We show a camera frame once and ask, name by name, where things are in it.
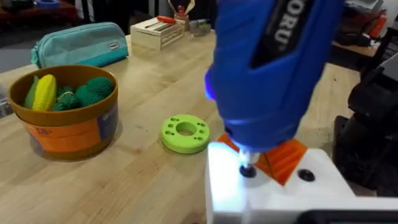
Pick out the teal zip bag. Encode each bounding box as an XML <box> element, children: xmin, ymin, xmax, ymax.
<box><xmin>30</xmin><ymin>21</ymin><xmax>130</xmax><ymax>70</ymax></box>

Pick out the wooden cup with utensils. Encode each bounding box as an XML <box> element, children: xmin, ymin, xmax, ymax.
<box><xmin>167</xmin><ymin>0</ymin><xmax>196</xmax><ymax>31</ymax></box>

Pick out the clear small jar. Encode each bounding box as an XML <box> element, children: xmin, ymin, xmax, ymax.
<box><xmin>188</xmin><ymin>19</ymin><xmax>213</xmax><ymax>37</ymax></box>

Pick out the brown tub with toy vegetables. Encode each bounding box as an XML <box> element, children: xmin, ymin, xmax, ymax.
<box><xmin>7</xmin><ymin>64</ymin><xmax>119</xmax><ymax>161</ymax></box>

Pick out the green disc with holes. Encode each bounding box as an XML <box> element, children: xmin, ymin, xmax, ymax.
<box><xmin>160</xmin><ymin>114</ymin><xmax>211</xmax><ymax>155</ymax></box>

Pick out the pale wooden crate with tools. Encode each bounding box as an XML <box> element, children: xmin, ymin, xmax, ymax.
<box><xmin>130</xmin><ymin>15</ymin><xmax>186</xmax><ymax>51</ymax></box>

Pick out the blue electric screwdriver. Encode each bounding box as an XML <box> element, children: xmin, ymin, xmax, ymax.
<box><xmin>203</xmin><ymin>0</ymin><xmax>346</xmax><ymax>179</ymax></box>

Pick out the white orange left gripper finger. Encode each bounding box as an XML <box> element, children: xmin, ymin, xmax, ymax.
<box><xmin>205</xmin><ymin>133</ymin><xmax>356</xmax><ymax>224</ymax></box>

